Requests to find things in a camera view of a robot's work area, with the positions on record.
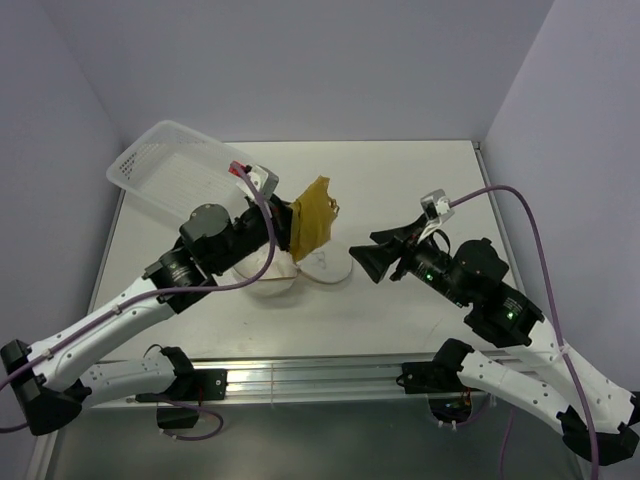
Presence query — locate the round mesh laundry bag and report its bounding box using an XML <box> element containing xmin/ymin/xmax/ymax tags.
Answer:
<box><xmin>242</xmin><ymin>241</ymin><xmax>353</xmax><ymax>299</ymax></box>

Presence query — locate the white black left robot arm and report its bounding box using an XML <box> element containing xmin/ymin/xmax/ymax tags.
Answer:
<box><xmin>1</xmin><ymin>196</ymin><xmax>293</xmax><ymax>436</ymax></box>

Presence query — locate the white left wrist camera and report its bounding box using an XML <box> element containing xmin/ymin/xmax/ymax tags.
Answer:
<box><xmin>228</xmin><ymin>162</ymin><xmax>279</xmax><ymax>199</ymax></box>

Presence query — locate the white plastic mesh basket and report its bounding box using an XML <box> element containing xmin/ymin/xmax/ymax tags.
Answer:
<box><xmin>106</xmin><ymin>120</ymin><xmax>252</xmax><ymax>223</ymax></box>

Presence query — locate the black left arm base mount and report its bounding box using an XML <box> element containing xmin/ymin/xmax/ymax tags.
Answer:
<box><xmin>135</xmin><ymin>368</ymin><xmax>228</xmax><ymax>441</ymax></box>

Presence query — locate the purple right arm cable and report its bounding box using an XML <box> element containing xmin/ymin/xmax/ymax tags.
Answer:
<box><xmin>447</xmin><ymin>185</ymin><xmax>601</xmax><ymax>480</ymax></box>

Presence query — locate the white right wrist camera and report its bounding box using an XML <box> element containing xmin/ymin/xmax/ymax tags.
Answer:
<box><xmin>420</xmin><ymin>189</ymin><xmax>454</xmax><ymax>225</ymax></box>

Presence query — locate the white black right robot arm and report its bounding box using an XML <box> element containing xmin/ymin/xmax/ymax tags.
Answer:
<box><xmin>349</xmin><ymin>221</ymin><xmax>639</xmax><ymax>466</ymax></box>

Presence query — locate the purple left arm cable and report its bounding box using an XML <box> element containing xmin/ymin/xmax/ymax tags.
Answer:
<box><xmin>0</xmin><ymin>167</ymin><xmax>279</xmax><ymax>444</ymax></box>

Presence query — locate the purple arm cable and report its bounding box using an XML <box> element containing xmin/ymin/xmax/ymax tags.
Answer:
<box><xmin>447</xmin><ymin>185</ymin><xmax>601</xmax><ymax>480</ymax></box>
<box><xmin>0</xmin><ymin>167</ymin><xmax>279</xmax><ymax>444</ymax></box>

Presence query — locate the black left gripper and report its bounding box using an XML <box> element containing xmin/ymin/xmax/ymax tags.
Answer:
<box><xmin>211</xmin><ymin>192</ymin><xmax>316</xmax><ymax>274</ymax></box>

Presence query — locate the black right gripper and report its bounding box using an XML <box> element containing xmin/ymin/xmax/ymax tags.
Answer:
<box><xmin>346</xmin><ymin>213</ymin><xmax>469</xmax><ymax>306</ymax></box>

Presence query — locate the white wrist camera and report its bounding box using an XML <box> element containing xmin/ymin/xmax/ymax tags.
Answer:
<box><xmin>228</xmin><ymin>162</ymin><xmax>279</xmax><ymax>199</ymax></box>
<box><xmin>420</xmin><ymin>189</ymin><xmax>454</xmax><ymax>225</ymax></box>

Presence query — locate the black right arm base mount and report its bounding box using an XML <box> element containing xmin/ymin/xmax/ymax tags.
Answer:
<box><xmin>395</xmin><ymin>361</ymin><xmax>472</xmax><ymax>424</ymax></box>

